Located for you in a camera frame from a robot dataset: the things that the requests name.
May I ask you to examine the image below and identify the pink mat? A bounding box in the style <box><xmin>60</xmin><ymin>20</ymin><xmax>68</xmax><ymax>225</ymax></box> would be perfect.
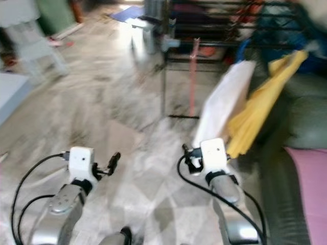
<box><xmin>284</xmin><ymin>147</ymin><xmax>327</xmax><ymax>245</ymax></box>

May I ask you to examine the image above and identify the blue clothes hanger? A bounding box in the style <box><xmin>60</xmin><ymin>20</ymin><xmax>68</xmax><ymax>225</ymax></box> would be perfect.
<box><xmin>238</xmin><ymin>38</ymin><xmax>255</xmax><ymax>63</ymax></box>

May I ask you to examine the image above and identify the light blue folding table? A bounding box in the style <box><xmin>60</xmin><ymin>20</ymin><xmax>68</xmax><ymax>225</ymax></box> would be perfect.
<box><xmin>0</xmin><ymin>71</ymin><xmax>32</xmax><ymax>126</ymax></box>

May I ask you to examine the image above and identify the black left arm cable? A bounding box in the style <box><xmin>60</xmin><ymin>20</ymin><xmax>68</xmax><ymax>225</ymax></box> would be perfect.
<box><xmin>13</xmin><ymin>152</ymin><xmax>72</xmax><ymax>245</ymax></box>

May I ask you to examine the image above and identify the green plastic bin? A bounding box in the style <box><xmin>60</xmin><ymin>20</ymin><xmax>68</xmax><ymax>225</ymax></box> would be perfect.
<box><xmin>38</xmin><ymin>0</ymin><xmax>81</xmax><ymax>37</ymax></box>

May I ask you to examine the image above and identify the dark green sofa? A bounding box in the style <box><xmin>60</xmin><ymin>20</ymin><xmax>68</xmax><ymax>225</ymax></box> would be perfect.
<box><xmin>255</xmin><ymin>77</ymin><xmax>327</xmax><ymax>245</ymax></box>

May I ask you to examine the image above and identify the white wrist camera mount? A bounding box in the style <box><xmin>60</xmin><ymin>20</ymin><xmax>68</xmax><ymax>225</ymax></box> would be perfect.
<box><xmin>69</xmin><ymin>146</ymin><xmax>96</xmax><ymax>180</ymax></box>
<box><xmin>200</xmin><ymin>138</ymin><xmax>230</xmax><ymax>175</ymax></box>

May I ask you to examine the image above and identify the white shirt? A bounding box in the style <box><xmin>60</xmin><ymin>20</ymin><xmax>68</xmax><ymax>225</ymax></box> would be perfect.
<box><xmin>192</xmin><ymin>60</ymin><xmax>257</xmax><ymax>150</ymax></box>

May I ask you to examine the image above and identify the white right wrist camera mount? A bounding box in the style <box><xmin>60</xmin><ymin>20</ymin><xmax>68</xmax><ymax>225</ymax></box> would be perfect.
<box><xmin>200</xmin><ymin>138</ymin><xmax>230</xmax><ymax>175</ymax></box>

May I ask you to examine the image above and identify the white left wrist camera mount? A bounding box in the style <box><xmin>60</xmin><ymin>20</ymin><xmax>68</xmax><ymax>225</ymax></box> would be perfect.
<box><xmin>69</xmin><ymin>146</ymin><xmax>96</xmax><ymax>180</ymax></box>

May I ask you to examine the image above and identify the black metal clothes rack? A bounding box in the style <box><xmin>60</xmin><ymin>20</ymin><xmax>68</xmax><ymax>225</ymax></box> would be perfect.
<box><xmin>160</xmin><ymin>0</ymin><xmax>327</xmax><ymax>121</ymax></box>

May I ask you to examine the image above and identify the robot left leg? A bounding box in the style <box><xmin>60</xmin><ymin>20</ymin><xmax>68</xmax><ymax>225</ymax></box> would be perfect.
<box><xmin>97</xmin><ymin>227</ymin><xmax>132</xmax><ymax>245</ymax></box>

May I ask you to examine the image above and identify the pink clothes hanger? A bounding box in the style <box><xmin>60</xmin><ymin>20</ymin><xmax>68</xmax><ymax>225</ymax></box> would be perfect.
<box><xmin>185</xmin><ymin>38</ymin><xmax>203</xmax><ymax>118</ymax></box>

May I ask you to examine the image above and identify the blue floor mat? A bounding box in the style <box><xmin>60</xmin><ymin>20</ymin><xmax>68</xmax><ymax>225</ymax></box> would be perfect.
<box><xmin>110</xmin><ymin>4</ymin><xmax>147</xmax><ymax>23</ymax></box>

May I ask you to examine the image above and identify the yellow shirt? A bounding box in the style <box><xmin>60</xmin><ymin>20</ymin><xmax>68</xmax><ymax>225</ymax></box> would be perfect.
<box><xmin>226</xmin><ymin>50</ymin><xmax>310</xmax><ymax>160</ymax></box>

